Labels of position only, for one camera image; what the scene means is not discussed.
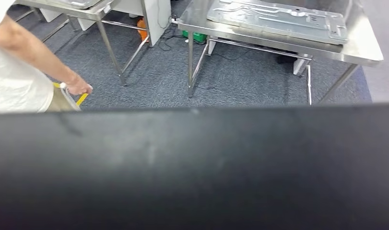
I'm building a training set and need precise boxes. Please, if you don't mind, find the person's hand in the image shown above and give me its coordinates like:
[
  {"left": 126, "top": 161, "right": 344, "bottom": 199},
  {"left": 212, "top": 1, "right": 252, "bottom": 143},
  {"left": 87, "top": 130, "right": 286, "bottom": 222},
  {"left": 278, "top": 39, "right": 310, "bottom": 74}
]
[{"left": 66, "top": 75, "right": 94, "bottom": 96}]

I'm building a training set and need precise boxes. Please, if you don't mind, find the black plastic car part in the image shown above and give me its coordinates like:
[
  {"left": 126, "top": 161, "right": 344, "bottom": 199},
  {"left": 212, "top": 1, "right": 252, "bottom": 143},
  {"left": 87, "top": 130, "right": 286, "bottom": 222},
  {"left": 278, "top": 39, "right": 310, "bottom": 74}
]
[{"left": 0, "top": 102, "right": 389, "bottom": 230}]

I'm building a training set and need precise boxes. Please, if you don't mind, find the stainless steel workbench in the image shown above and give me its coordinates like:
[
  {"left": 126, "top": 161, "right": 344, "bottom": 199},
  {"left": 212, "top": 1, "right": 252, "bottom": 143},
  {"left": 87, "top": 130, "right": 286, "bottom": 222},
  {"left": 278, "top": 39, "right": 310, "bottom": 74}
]
[{"left": 177, "top": 0, "right": 385, "bottom": 105}]

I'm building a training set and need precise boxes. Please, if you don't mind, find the person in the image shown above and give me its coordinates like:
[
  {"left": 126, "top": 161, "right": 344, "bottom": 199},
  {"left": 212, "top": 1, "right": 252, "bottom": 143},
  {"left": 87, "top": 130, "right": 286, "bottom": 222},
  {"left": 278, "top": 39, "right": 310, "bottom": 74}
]
[{"left": 0, "top": 0, "right": 94, "bottom": 113}]

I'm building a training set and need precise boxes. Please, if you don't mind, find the stainless steel table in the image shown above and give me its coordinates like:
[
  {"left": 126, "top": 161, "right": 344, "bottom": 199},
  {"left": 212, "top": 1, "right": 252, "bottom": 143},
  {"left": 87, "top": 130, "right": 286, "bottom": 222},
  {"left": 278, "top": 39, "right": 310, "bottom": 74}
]
[{"left": 14, "top": 0, "right": 151, "bottom": 87}]

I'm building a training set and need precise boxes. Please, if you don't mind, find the metal plate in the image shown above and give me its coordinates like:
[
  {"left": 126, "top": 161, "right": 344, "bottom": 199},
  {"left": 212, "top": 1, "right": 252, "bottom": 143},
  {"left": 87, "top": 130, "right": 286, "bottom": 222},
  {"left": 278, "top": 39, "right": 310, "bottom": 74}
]
[{"left": 53, "top": 0, "right": 103, "bottom": 10}]

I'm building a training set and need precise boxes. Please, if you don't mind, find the orange object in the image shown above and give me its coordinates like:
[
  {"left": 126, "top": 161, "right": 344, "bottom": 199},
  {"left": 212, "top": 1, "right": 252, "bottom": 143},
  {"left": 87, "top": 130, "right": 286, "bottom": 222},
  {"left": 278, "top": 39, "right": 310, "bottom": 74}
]
[{"left": 137, "top": 17, "right": 150, "bottom": 43}]

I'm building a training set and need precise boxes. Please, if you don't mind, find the white cabinet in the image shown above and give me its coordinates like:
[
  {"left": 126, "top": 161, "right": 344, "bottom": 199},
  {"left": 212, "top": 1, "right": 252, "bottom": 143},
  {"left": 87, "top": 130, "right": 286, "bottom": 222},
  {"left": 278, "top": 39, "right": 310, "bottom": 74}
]
[{"left": 113, "top": 0, "right": 172, "bottom": 47}]

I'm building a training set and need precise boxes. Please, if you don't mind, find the green box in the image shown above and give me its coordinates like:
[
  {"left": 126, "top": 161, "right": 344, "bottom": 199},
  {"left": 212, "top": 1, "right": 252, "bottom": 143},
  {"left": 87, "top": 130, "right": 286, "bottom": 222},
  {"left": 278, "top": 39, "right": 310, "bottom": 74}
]
[{"left": 181, "top": 30, "right": 208, "bottom": 44}]

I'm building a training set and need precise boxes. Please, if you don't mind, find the machined aluminium plate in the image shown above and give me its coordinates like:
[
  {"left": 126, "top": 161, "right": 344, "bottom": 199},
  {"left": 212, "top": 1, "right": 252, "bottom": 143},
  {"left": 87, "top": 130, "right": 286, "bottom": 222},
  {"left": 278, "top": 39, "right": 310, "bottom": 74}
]
[{"left": 207, "top": 0, "right": 349, "bottom": 45}]

